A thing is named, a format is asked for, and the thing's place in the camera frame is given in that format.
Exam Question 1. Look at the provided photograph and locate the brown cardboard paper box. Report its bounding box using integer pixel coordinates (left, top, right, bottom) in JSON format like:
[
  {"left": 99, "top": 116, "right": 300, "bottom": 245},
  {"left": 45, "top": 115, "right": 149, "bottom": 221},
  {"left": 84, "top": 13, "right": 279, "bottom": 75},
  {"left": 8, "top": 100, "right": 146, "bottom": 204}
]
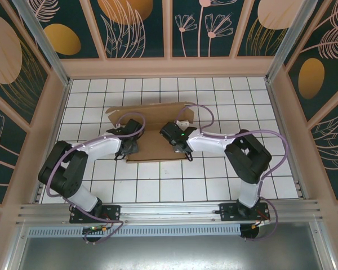
[{"left": 105, "top": 101, "right": 195, "bottom": 164}]

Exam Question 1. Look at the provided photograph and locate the small green circuit board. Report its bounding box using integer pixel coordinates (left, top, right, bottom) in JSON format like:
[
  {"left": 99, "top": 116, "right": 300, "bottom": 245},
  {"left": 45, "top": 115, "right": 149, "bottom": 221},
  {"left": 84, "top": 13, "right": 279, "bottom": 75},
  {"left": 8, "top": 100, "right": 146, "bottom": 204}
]
[{"left": 83, "top": 224, "right": 115, "bottom": 235}]

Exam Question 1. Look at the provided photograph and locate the grey metal sheet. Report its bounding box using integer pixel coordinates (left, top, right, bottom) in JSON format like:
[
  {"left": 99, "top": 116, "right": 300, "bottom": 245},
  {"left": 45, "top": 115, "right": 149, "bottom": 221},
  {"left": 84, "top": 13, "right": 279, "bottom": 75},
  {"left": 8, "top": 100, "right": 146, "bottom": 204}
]
[{"left": 5, "top": 222, "right": 335, "bottom": 270}]

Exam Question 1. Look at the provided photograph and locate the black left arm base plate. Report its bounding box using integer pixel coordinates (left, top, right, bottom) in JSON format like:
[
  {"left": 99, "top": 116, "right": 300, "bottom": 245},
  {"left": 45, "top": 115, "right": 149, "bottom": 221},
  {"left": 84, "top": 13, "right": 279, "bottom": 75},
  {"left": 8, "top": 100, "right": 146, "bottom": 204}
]
[{"left": 69, "top": 204, "right": 122, "bottom": 224}]

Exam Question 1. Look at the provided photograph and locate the aluminium side rail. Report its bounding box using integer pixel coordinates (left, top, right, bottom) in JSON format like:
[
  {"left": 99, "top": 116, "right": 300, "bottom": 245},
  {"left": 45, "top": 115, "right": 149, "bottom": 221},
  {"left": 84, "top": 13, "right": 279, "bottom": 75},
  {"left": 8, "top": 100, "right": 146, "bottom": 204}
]
[
  {"left": 266, "top": 80, "right": 306, "bottom": 201},
  {"left": 30, "top": 80, "right": 73, "bottom": 204}
]

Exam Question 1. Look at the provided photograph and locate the long aluminium mounting rail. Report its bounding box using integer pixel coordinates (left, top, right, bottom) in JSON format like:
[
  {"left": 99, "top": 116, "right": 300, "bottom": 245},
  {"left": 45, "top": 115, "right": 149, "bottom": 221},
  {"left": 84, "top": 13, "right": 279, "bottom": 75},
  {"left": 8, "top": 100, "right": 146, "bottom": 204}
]
[{"left": 15, "top": 199, "right": 323, "bottom": 226}]

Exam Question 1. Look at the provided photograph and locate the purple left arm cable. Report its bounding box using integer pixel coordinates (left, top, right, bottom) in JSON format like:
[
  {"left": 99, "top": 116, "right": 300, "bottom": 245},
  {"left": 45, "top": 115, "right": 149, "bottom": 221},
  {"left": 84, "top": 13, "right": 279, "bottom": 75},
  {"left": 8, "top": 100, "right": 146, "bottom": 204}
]
[{"left": 46, "top": 111, "right": 146, "bottom": 246}]

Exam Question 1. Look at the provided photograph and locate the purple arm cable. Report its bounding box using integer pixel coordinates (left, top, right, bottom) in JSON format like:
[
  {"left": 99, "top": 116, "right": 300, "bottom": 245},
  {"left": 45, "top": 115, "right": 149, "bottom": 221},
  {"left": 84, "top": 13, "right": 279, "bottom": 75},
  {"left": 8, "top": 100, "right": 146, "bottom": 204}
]
[
  {"left": 46, "top": 111, "right": 146, "bottom": 246},
  {"left": 176, "top": 104, "right": 290, "bottom": 242}
]

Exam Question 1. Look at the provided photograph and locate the grey slotted cable duct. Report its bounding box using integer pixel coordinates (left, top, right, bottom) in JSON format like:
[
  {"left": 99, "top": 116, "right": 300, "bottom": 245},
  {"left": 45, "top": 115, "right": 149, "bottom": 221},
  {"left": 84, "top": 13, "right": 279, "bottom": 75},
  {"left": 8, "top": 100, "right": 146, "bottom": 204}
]
[{"left": 28, "top": 224, "right": 242, "bottom": 237}]

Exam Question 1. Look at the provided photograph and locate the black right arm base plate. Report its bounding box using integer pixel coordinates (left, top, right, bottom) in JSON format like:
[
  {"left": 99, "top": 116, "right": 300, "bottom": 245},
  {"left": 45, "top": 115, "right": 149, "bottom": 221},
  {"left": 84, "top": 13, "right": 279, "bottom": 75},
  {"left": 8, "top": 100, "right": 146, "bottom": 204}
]
[{"left": 219, "top": 202, "right": 271, "bottom": 223}]

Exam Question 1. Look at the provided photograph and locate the aluminium corner post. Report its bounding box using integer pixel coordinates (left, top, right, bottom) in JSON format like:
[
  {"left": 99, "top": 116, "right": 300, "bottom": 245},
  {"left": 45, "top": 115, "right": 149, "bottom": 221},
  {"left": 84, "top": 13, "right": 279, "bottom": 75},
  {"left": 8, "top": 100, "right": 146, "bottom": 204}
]
[
  {"left": 11, "top": 0, "right": 73, "bottom": 87},
  {"left": 265, "top": 0, "right": 326, "bottom": 84}
]

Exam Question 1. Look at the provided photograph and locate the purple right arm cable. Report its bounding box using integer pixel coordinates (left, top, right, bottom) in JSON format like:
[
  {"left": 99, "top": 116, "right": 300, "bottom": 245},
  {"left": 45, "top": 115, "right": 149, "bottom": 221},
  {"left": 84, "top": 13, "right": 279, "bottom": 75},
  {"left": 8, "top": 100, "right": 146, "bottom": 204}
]
[{"left": 176, "top": 104, "right": 290, "bottom": 242}]

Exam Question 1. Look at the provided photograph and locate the yellow plug with wires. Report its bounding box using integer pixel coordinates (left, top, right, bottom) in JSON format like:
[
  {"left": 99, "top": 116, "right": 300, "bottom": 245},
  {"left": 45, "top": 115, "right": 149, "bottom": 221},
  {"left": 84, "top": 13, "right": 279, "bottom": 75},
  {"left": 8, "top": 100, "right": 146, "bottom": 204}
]
[{"left": 252, "top": 209, "right": 271, "bottom": 228}]

